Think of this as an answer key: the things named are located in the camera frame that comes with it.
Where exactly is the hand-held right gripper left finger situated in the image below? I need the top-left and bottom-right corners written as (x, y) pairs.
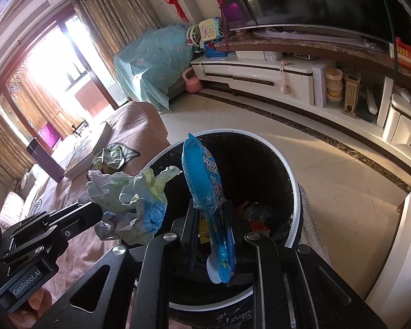
top-left (31, 204), bottom-right (201, 329)

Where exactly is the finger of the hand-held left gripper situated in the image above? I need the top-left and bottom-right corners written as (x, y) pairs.
top-left (49, 201), bottom-right (105, 243)

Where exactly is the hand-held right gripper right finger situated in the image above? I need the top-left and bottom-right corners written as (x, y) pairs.
top-left (221, 200), bottom-right (389, 329)

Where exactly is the orange packet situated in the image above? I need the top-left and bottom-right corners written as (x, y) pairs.
top-left (250, 220), bottom-right (272, 234)

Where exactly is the light blue snack packet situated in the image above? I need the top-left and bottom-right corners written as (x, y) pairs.
top-left (181, 133), bottom-right (238, 284)

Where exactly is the white blue paper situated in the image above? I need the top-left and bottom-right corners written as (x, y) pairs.
top-left (85, 165), bottom-right (182, 246)

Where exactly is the white bin with black bag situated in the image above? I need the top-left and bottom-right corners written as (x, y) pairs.
top-left (147, 128), bottom-right (304, 320)

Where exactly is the person's left hand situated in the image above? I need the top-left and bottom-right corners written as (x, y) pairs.
top-left (11, 286), bottom-right (55, 329)

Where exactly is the light sofa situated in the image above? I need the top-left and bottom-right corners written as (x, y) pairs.
top-left (0, 164), bottom-right (52, 228)

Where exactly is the purple thermos flask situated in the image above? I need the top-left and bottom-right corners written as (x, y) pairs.
top-left (26, 138), bottom-right (65, 183)

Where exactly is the colourful picture book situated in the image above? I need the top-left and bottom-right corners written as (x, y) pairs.
top-left (63, 121), bottom-right (112, 181)

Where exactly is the green snack bag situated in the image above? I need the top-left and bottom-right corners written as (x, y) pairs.
top-left (92, 143), bottom-right (140, 174)

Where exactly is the magenta box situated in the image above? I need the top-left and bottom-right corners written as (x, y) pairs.
top-left (39, 123), bottom-right (62, 149)

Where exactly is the beige patterned curtain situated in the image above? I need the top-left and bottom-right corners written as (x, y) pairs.
top-left (70, 0), bottom-right (160, 53)
top-left (0, 106), bottom-right (35, 186)

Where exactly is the pink tablecloth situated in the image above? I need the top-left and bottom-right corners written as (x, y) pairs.
top-left (0, 101), bottom-right (170, 329)

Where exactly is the pink kettlebell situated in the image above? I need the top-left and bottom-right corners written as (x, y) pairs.
top-left (182, 67), bottom-right (202, 93)

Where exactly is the white tv cabinet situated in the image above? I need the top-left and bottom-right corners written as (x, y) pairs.
top-left (191, 36), bottom-right (411, 186)

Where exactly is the white side cabinet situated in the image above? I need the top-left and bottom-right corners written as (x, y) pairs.
top-left (365, 192), bottom-right (411, 329)

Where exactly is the teal floral cloth cover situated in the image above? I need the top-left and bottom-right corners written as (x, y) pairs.
top-left (114, 25), bottom-right (201, 112)

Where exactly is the pink hanging charm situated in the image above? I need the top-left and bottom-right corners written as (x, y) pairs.
top-left (280, 61), bottom-right (290, 95)

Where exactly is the white flat box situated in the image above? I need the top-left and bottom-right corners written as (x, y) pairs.
top-left (236, 51), bottom-right (283, 62)

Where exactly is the stack of yellow tubs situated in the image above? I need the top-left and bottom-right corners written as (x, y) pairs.
top-left (325, 69), bottom-right (344, 102)

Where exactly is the wooden building model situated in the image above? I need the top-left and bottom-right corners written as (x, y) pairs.
top-left (342, 75), bottom-right (362, 119)

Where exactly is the white cage ball toy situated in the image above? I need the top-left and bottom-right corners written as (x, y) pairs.
top-left (187, 25), bottom-right (202, 47)

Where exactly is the white remote control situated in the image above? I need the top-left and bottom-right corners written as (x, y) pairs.
top-left (366, 89), bottom-right (378, 115)

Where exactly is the colourful toy on cabinet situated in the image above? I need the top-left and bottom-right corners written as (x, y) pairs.
top-left (199, 19), bottom-right (220, 40)

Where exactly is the pink stick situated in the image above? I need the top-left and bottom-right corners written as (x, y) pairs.
top-left (212, 0), bottom-right (232, 53)

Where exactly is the red toy phone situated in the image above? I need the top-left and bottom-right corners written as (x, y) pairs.
top-left (394, 37), bottom-right (411, 72)

